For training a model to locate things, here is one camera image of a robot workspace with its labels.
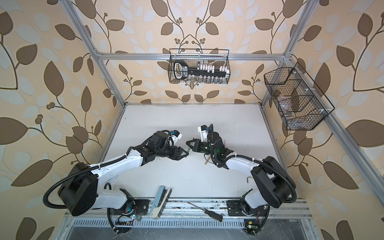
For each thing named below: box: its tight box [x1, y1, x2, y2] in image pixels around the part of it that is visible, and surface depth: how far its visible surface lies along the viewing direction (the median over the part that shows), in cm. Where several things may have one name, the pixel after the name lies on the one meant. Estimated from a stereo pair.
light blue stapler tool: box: [149, 185, 173, 220], surface depth 75 cm
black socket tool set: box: [173, 60, 230, 83], surface depth 86 cm
